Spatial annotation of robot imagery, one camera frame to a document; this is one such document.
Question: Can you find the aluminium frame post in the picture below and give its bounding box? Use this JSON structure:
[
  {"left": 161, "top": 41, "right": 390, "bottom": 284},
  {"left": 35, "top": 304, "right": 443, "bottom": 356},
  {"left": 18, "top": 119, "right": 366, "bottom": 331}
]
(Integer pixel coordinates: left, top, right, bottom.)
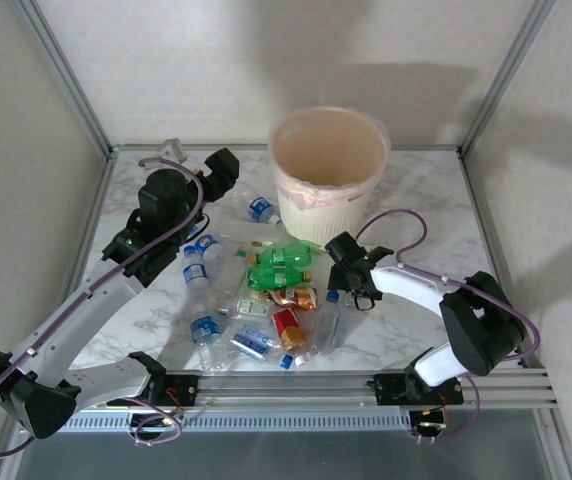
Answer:
[
  {"left": 458, "top": 0, "right": 558, "bottom": 159},
  {"left": 13, "top": 0, "right": 119, "bottom": 159}
]

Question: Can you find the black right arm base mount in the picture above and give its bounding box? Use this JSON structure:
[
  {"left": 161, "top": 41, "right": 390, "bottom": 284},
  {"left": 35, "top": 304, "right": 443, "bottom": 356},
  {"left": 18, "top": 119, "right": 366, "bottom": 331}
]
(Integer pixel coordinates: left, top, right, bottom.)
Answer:
[{"left": 368, "top": 372, "right": 465, "bottom": 406}]

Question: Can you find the crushed brown orange bottle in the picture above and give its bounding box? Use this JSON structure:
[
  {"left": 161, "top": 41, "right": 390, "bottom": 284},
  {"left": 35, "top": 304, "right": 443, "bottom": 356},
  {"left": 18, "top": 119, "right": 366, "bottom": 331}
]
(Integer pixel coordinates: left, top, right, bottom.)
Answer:
[{"left": 265, "top": 285, "right": 320, "bottom": 313}]

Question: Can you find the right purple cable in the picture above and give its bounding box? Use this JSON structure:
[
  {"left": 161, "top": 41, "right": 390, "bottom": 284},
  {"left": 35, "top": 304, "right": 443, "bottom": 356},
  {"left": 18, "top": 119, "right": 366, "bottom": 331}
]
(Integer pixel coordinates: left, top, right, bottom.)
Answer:
[{"left": 354, "top": 208, "right": 541, "bottom": 446}]

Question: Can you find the cream plastic waste bin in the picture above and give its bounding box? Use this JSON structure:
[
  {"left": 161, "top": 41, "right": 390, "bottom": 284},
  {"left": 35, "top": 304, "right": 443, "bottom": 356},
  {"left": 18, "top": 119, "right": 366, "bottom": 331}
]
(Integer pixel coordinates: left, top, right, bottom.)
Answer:
[{"left": 268, "top": 105, "right": 392, "bottom": 242}]

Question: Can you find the clear bottle green cap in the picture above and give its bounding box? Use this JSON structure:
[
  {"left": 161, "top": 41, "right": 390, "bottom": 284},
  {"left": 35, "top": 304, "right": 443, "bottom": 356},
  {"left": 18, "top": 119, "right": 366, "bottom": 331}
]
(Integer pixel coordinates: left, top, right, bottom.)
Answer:
[{"left": 223, "top": 244, "right": 250, "bottom": 297}]

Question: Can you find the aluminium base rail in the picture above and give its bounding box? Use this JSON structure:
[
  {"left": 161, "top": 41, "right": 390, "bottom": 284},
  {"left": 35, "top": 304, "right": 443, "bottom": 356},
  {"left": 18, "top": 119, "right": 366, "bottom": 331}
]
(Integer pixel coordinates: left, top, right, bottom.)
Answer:
[{"left": 15, "top": 368, "right": 562, "bottom": 412}]

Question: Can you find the purple cable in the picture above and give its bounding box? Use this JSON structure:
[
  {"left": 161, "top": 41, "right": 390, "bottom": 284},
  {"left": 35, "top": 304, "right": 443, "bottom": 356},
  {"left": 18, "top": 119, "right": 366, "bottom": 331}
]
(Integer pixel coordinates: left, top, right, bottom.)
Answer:
[
  {"left": 354, "top": 208, "right": 541, "bottom": 446},
  {"left": 0, "top": 155, "right": 205, "bottom": 459}
]

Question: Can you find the red label bottle white cap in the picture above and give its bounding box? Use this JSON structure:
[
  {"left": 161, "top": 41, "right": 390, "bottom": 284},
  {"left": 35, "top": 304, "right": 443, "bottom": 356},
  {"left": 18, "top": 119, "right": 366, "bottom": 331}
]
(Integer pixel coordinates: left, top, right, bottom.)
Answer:
[{"left": 271, "top": 307, "right": 313, "bottom": 366}]

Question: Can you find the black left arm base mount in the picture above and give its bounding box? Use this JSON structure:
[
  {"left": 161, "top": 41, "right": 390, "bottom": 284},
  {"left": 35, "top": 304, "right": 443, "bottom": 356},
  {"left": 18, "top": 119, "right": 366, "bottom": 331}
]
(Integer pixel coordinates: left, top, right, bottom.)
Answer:
[{"left": 128, "top": 351, "right": 200, "bottom": 409}]

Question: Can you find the grey perforated cable duct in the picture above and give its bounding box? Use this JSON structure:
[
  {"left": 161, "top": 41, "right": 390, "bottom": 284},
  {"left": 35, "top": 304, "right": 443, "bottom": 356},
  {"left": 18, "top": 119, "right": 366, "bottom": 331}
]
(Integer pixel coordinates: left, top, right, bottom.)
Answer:
[{"left": 55, "top": 412, "right": 413, "bottom": 434}]

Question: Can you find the clear bottle blue cap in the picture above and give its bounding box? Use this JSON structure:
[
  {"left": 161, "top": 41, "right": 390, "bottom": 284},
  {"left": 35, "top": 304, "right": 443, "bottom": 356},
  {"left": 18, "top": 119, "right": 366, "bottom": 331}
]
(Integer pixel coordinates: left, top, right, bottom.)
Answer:
[{"left": 315, "top": 289, "right": 346, "bottom": 354}]

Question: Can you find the clear bottle green label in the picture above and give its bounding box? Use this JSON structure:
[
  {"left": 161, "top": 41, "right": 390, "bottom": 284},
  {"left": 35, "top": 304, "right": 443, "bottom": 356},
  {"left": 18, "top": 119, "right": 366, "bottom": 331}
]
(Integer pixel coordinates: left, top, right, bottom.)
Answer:
[{"left": 218, "top": 297, "right": 273, "bottom": 320}]

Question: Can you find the green plastic bottle yellow cap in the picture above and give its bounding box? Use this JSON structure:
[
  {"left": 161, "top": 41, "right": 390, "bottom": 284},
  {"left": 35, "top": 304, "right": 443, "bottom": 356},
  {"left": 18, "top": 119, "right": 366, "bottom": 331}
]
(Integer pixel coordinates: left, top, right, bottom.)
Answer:
[
  {"left": 245, "top": 267, "right": 314, "bottom": 292},
  {"left": 249, "top": 239, "right": 325, "bottom": 269}
]

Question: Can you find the pink plastic bin liner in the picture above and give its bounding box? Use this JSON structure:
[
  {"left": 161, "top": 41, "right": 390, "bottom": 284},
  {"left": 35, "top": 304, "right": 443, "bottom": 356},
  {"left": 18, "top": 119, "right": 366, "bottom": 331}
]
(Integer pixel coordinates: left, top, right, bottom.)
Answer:
[{"left": 268, "top": 104, "right": 392, "bottom": 205}]

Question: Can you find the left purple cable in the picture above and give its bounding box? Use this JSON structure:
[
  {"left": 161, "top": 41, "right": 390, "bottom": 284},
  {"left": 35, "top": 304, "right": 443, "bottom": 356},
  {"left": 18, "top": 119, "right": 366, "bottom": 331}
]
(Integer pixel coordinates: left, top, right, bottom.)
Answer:
[{"left": 0, "top": 155, "right": 205, "bottom": 459}]

